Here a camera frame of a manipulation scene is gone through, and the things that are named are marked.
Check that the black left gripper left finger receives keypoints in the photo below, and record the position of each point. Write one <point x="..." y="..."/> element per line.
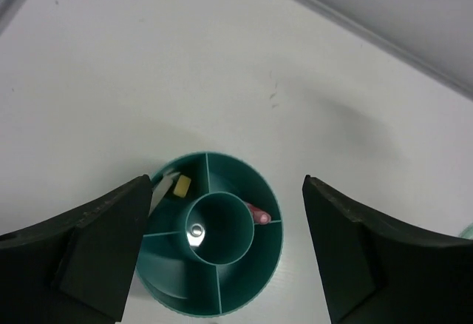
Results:
<point x="76" y="267"/>

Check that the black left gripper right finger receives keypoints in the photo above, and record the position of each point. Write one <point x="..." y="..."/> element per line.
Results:
<point x="377" y="269"/>

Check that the pink correction tape dispenser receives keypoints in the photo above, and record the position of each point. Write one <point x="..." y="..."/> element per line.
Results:
<point x="259" y="216"/>

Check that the green correction tape dispenser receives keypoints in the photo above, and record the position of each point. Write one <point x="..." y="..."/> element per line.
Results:
<point x="467" y="233"/>

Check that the teal round divided organizer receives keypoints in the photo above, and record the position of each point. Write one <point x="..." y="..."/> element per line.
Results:
<point x="203" y="255"/>

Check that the yellow eraser in organizer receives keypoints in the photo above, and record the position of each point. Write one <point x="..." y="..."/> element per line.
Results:
<point x="182" y="186"/>

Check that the aluminium table edge rail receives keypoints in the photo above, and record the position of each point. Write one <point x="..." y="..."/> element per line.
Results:
<point x="9" y="8"/>

